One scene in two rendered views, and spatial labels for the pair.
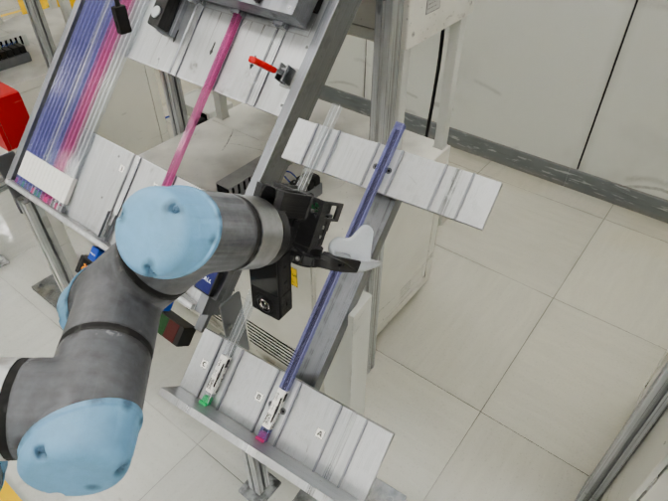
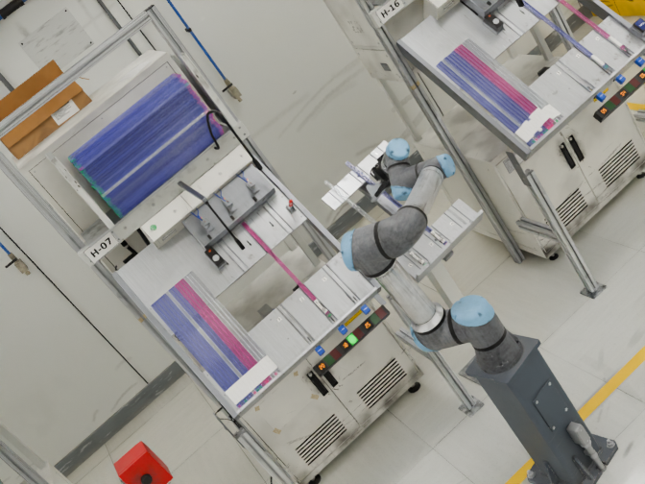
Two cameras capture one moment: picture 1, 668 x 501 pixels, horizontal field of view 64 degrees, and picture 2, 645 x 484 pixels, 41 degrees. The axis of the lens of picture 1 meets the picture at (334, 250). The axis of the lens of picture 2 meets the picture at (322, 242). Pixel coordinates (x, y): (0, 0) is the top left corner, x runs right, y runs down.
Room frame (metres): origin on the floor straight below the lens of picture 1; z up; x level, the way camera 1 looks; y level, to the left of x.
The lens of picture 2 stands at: (-1.07, 2.31, 2.28)
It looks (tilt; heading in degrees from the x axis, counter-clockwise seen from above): 26 degrees down; 311
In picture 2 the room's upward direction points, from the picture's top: 36 degrees counter-clockwise
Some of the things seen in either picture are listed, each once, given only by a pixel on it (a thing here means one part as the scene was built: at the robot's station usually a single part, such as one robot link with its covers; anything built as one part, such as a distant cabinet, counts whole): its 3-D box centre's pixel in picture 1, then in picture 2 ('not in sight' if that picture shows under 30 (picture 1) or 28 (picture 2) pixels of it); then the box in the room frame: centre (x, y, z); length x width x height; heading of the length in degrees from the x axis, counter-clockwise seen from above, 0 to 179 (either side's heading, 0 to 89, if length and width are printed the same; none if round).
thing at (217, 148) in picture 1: (296, 234); (302, 363); (1.37, 0.12, 0.31); 0.70 x 0.65 x 0.62; 52
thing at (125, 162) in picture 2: not in sight; (147, 144); (1.23, 0.15, 1.52); 0.51 x 0.13 x 0.27; 52
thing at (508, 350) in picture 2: not in sight; (494, 345); (0.19, 0.51, 0.60); 0.15 x 0.15 x 0.10
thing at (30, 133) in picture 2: not in sight; (59, 92); (1.54, 0.05, 1.82); 0.68 x 0.30 x 0.20; 52
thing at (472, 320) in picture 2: not in sight; (475, 320); (0.20, 0.51, 0.72); 0.13 x 0.12 x 0.14; 6
